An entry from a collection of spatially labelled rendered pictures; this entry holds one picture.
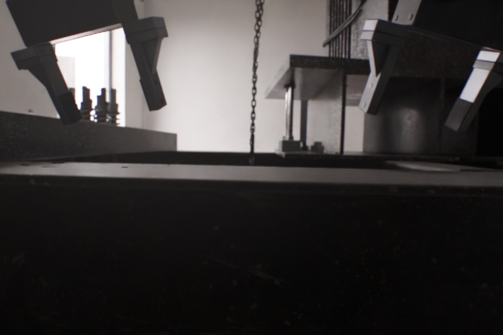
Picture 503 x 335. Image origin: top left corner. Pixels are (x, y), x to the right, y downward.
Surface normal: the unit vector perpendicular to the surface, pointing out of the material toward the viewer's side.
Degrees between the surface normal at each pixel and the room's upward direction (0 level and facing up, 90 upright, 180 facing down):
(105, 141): 90
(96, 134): 90
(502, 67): 113
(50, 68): 82
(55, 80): 82
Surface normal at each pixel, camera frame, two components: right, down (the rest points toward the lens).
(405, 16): -0.98, -0.14
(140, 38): -0.10, 0.47
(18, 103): 1.00, 0.02
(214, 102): -0.04, 0.08
